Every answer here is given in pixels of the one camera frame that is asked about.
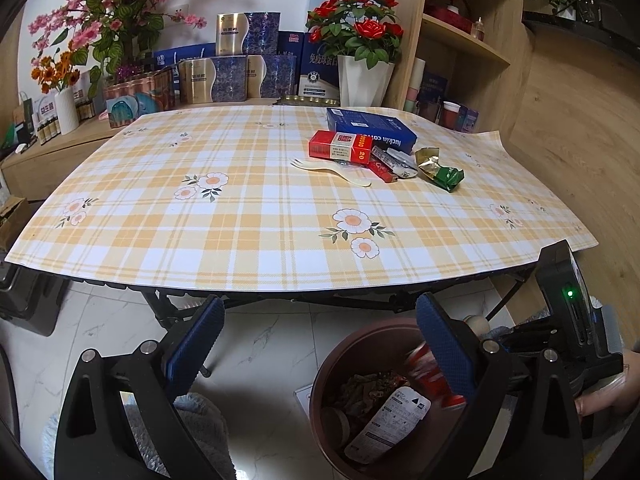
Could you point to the blue luckin coffee box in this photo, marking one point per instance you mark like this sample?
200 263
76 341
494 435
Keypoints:
387 130

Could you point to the red roses in white vase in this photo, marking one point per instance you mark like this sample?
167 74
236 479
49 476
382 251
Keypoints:
365 37

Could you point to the red sachet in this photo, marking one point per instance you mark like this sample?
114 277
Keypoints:
382 171

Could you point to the orange flowers in white vase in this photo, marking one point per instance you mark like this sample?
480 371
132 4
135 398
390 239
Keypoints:
58 74

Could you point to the gold blue gift box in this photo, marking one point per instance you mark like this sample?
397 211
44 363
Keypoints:
271 76
219 79
247 33

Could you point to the gold blue gift box upper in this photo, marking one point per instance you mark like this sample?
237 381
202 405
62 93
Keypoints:
247 33

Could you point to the silver foil packet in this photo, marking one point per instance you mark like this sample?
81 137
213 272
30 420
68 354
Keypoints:
398 168

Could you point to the brown hook blister package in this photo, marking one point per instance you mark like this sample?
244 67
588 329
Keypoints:
397 417

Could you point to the person's right hand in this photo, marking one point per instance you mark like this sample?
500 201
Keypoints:
622 394

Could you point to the gold blue gift box left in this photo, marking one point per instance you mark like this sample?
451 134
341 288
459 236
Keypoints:
219 79

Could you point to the cream plastic fork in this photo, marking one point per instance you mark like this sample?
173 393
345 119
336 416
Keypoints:
332 168

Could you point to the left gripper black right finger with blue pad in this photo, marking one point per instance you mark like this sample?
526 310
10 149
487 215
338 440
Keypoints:
519 420

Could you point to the dark blue white box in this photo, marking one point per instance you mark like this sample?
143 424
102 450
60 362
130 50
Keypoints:
316 72

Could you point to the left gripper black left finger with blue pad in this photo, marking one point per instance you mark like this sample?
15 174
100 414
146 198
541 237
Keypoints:
94 439

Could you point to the wooden shelf unit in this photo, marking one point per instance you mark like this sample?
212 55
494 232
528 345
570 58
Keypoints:
488 75

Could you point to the pink blossom plant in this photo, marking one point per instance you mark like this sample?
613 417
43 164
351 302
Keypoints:
114 33

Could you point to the red brown paper bag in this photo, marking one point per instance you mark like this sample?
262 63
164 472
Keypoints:
361 393

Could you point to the green gold wrapper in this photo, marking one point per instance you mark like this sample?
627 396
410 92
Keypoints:
429 167

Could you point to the brown trash bin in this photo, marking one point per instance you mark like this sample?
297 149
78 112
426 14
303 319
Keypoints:
386 346

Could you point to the striped planter box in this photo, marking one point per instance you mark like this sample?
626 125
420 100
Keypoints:
148 94

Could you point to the yellow plaid floral tablecloth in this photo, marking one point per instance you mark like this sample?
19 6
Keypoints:
213 199

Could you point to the gold decorative tray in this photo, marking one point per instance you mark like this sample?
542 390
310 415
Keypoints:
307 101

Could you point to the gold blue gift box right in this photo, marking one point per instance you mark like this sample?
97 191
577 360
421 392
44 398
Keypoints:
271 76

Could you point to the red cigarette box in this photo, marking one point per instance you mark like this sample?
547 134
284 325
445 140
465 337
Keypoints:
341 147

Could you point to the red white cup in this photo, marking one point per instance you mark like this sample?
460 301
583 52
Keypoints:
449 115

